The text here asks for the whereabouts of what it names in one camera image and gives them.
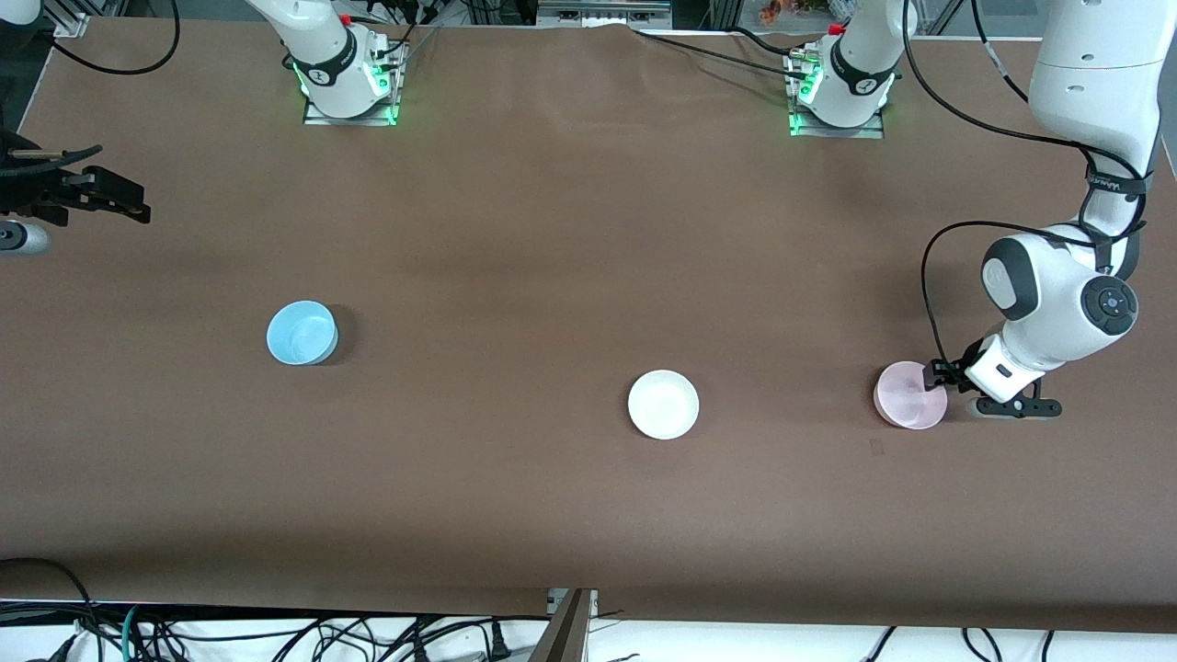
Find aluminium corner profile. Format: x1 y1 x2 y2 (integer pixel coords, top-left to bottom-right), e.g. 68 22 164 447
50 0 91 39

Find aluminium frame profile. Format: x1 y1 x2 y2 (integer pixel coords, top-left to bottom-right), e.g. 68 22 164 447
531 588 600 662

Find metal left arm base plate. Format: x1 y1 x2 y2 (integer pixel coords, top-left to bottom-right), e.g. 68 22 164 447
788 51 886 140

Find black cable gold connector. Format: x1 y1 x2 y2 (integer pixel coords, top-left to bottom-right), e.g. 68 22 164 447
0 128 105 165

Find white bowl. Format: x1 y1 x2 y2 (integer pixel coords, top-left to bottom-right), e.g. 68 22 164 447
627 370 701 441

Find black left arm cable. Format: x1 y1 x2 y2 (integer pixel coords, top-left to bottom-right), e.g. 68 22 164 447
901 0 1151 370

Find long black cable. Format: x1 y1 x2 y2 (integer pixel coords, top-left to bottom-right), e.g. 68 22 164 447
630 28 803 77

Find black base cable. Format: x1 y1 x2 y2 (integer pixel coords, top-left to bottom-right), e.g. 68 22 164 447
354 0 443 74

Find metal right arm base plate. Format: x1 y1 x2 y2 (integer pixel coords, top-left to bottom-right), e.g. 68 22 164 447
303 41 402 128

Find black looped cable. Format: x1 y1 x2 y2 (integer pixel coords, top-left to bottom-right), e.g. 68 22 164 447
0 556 104 662

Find pink bowl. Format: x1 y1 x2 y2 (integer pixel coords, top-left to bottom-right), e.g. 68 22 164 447
873 360 949 431

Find blue bowl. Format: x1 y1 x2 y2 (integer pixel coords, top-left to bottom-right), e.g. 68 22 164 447
266 300 340 367

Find short black cable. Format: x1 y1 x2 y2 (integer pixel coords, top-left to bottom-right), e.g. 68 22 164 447
731 25 812 59

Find brown table cover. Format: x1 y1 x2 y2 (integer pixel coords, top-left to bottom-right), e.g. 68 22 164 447
0 17 1177 635

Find grey metal device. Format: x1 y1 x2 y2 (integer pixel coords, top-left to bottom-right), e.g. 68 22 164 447
537 0 673 29

